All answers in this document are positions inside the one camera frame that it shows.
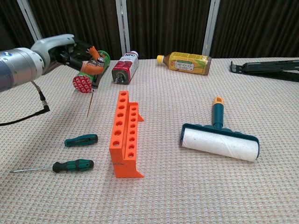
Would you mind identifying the grey metal partition post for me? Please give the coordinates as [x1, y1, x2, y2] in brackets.
[115, 0, 131, 55]
[16, 0, 44, 42]
[202, 0, 221, 56]

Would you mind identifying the black folding stand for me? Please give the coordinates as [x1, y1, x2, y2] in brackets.
[230, 59, 299, 83]

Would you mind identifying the orange screwdriver rack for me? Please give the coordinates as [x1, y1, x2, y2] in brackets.
[109, 90, 145, 179]

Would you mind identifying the beige woven tablecloth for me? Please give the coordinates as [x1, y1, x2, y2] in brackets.
[0, 57, 299, 224]

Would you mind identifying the red NFC juice bottle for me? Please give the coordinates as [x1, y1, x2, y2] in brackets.
[111, 50, 140, 84]

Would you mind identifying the teal lint roller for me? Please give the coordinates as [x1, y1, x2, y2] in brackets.
[179, 96, 260, 162]

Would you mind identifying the green and black screwdriver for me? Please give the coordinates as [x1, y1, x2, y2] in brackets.
[9, 159, 94, 174]

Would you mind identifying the grey metal precision screwdriver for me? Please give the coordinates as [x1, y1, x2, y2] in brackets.
[86, 55, 107, 118]

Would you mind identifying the slim teal screwdriver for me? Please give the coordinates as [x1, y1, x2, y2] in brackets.
[39, 133, 99, 148]

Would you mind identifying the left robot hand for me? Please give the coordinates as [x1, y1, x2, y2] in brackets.
[30, 34, 106, 76]

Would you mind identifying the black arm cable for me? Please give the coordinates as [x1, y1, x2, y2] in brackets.
[0, 81, 51, 126]

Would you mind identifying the green Pringles can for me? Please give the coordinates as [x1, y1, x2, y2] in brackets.
[72, 50, 111, 94]

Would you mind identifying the yellow tea bottle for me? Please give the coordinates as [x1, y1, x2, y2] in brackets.
[157, 51, 212, 76]

